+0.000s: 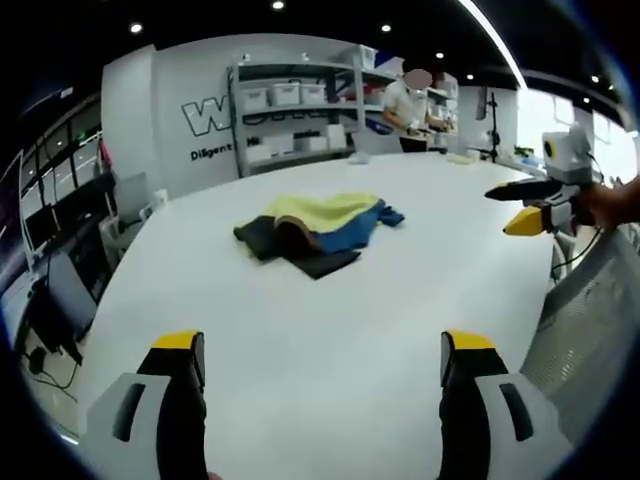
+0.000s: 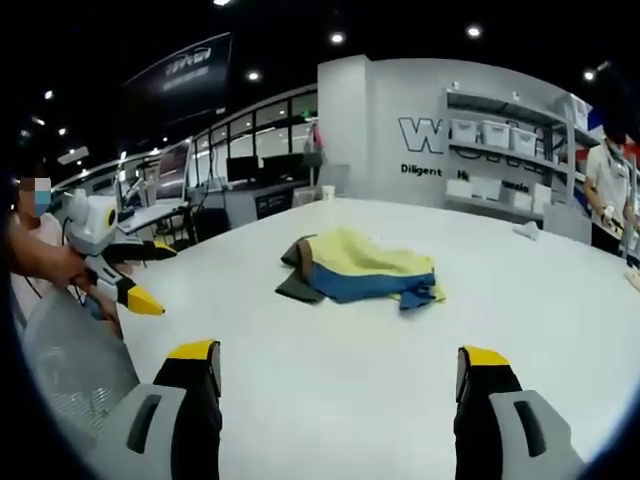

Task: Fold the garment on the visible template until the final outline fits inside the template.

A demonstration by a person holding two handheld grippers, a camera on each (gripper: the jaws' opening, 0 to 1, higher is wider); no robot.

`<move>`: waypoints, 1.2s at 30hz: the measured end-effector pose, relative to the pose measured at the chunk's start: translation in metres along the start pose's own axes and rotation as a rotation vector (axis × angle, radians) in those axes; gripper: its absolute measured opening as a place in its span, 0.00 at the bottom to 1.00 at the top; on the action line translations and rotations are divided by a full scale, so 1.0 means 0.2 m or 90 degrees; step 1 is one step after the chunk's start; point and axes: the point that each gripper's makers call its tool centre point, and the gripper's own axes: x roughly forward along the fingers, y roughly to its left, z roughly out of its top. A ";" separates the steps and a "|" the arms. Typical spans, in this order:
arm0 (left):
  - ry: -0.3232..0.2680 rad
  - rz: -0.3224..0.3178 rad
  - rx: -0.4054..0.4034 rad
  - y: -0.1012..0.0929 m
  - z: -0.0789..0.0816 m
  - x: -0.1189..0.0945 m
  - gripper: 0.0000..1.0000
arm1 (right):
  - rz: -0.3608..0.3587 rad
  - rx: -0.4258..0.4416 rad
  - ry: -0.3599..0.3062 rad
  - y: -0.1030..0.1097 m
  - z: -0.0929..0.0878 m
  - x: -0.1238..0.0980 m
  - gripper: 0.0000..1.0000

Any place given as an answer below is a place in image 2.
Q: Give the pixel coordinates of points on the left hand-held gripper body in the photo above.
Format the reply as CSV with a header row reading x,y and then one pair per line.
x,y
92,220

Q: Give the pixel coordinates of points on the white paper cup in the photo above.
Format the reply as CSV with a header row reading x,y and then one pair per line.
x,y
328,192

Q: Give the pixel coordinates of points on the grey box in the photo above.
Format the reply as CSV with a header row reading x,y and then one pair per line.
x,y
565,224

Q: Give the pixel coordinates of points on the grey metal shelf rack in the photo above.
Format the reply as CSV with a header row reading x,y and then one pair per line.
x,y
560,160

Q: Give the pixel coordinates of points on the round ceiling light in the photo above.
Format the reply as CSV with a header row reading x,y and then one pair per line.
x,y
253,76
337,37
589,76
473,31

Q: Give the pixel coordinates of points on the grey mesh chair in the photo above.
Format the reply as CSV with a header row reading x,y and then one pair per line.
x,y
70,360

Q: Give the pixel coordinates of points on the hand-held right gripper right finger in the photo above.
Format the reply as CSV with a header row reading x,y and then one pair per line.
x,y
480,400

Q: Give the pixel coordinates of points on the person's torso in pale shirt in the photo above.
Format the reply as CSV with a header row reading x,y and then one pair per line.
x,y
47,226

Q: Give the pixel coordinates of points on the grey side desk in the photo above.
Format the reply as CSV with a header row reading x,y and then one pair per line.
x,y
150,215

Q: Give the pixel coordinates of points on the group of white storage boxes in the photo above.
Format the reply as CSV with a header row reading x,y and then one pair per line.
x,y
495,136

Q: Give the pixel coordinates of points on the person's left hand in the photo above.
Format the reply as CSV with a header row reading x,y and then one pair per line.
x,y
67,267

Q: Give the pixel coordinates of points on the yellow and blue garment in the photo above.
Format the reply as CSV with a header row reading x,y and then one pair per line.
x,y
360,260

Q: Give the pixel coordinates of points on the pink hanging item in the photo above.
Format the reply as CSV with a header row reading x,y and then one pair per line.
x,y
316,136

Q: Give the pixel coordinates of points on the black computer monitor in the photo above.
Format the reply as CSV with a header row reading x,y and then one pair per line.
x,y
283,166
242,169

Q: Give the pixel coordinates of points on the dark service counter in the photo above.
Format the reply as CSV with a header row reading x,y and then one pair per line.
x,y
270,200

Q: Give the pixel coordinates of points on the dark hanging banner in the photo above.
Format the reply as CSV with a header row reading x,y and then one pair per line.
x,y
180,80

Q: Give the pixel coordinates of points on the small white cloth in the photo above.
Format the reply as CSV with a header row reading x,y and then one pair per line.
x,y
527,231

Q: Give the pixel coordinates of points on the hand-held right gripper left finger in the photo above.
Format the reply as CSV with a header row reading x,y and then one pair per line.
x,y
197,400

